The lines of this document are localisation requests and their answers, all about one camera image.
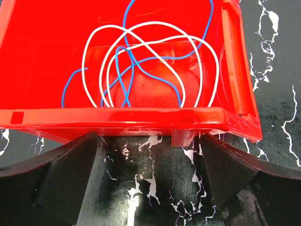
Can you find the red plastic compartment bin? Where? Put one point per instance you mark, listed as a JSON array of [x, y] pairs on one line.
[[125, 67]]

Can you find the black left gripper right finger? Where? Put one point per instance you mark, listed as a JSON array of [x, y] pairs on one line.
[[248, 190]]

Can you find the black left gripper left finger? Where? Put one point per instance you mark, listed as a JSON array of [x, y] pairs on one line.
[[48, 189]]

